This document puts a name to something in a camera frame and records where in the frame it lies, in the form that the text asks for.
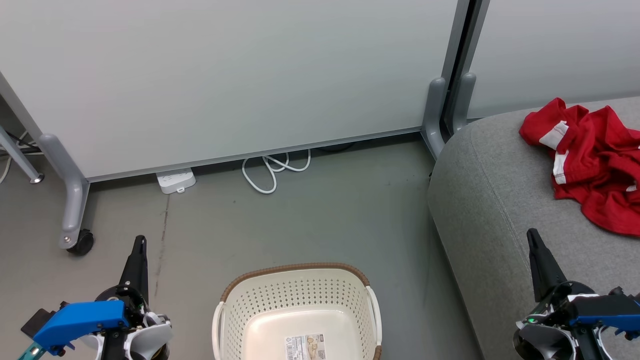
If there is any black floor cable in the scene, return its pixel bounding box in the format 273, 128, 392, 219
5, 131, 41, 151

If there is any grey fabric sofa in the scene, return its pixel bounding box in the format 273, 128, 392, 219
427, 96, 640, 360

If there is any basket product sticker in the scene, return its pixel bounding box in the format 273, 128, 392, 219
284, 334, 327, 360

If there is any white partition panel beside sofa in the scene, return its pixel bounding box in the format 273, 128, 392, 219
467, 0, 640, 120

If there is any white power strip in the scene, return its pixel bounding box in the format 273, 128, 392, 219
156, 168, 197, 195

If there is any white power cable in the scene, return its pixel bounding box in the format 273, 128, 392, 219
242, 148, 312, 195

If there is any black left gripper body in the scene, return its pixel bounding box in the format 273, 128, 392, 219
94, 283, 150, 360

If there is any blue right camera mount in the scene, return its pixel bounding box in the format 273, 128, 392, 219
567, 294, 640, 341

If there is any grey partition leg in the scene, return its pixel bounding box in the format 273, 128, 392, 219
39, 132, 91, 250

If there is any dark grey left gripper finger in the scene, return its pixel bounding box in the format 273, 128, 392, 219
118, 234, 150, 304

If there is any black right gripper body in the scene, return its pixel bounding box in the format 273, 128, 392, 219
513, 281, 596, 360

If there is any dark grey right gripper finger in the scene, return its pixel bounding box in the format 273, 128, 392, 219
526, 228, 568, 304

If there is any grey vertical partition post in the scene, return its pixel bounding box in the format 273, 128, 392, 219
440, 0, 491, 136

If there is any black left camera box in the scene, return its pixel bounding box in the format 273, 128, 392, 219
21, 307, 57, 339

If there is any black caster wheel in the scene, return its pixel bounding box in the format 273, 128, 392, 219
66, 229, 95, 257

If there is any large white partition panel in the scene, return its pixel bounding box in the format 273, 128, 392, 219
0, 0, 459, 184

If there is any metal stand leg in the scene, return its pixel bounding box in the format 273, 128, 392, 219
0, 125, 45, 185

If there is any grey partition foot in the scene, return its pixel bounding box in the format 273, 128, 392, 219
421, 76, 447, 160
452, 72, 477, 135

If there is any cream perforated laundry basket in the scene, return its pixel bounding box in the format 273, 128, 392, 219
211, 262, 384, 360

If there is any red white clothing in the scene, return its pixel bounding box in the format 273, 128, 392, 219
519, 97, 640, 237

